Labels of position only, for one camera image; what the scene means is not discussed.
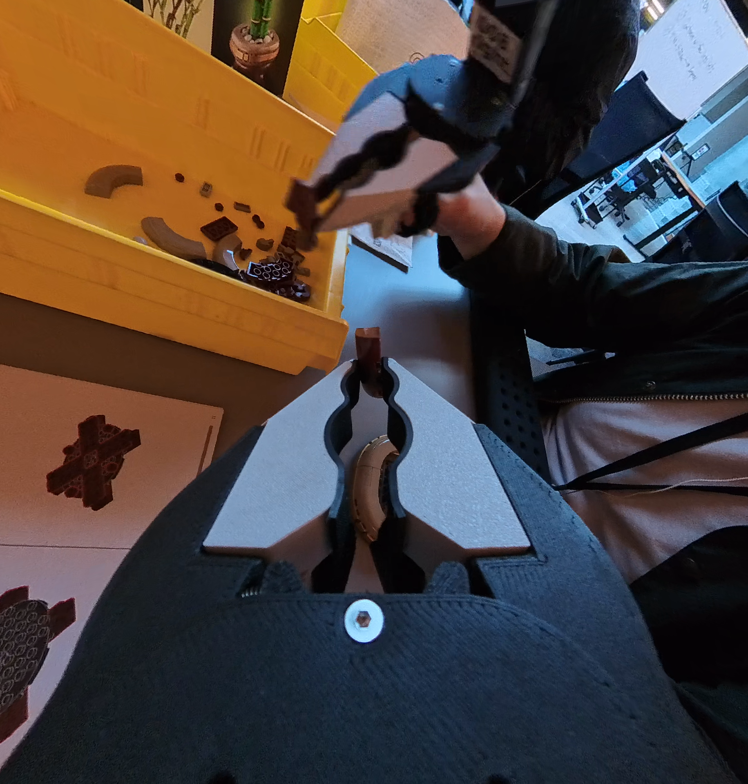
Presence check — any pile of small brown bricks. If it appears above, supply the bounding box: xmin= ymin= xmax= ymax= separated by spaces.
xmin=174 ymin=171 xmax=313 ymax=302

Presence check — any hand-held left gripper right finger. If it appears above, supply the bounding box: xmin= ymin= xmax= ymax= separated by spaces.
xmin=381 ymin=357 xmax=532 ymax=594

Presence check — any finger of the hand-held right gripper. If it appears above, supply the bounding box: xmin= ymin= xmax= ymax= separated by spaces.
xmin=315 ymin=135 xmax=460 ymax=238
xmin=309 ymin=92 xmax=413 ymax=197

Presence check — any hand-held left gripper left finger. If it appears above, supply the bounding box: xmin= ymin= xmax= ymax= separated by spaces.
xmin=202 ymin=360 xmax=357 ymax=594

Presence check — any white board with writing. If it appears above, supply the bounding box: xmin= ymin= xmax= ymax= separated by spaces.
xmin=622 ymin=0 xmax=748 ymax=120

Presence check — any brown paper bag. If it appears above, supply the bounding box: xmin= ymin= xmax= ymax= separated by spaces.
xmin=336 ymin=0 xmax=473 ymax=77

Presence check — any white paper packet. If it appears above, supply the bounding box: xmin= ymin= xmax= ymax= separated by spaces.
xmin=348 ymin=222 xmax=415 ymax=274

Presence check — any black toy set box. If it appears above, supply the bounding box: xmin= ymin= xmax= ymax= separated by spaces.
xmin=127 ymin=0 xmax=305 ymax=99

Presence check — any person's right forearm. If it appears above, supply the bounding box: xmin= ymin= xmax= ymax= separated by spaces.
xmin=438 ymin=205 xmax=748 ymax=399

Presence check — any instruction booklet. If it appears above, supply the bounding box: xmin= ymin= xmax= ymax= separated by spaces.
xmin=0 ymin=360 xmax=225 ymax=784

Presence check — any tan arch brick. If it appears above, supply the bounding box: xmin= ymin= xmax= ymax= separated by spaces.
xmin=140 ymin=216 xmax=209 ymax=262
xmin=212 ymin=234 xmax=245 ymax=272
xmin=84 ymin=164 xmax=144 ymax=198

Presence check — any brown curved brick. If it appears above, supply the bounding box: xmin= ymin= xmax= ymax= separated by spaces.
xmin=354 ymin=326 xmax=385 ymax=400

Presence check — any tan brick pot base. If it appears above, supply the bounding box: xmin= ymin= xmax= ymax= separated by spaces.
xmin=348 ymin=434 xmax=404 ymax=548

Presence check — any black office chair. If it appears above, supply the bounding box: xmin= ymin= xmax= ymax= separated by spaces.
xmin=560 ymin=70 xmax=687 ymax=181

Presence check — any yellow plastic bin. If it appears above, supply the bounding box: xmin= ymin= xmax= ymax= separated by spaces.
xmin=284 ymin=0 xmax=381 ymax=132
xmin=0 ymin=0 xmax=382 ymax=376

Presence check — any person's right hand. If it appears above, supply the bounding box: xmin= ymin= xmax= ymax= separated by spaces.
xmin=432 ymin=174 xmax=507 ymax=261

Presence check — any small brown brick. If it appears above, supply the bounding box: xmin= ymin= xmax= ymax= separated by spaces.
xmin=286 ymin=182 xmax=321 ymax=251

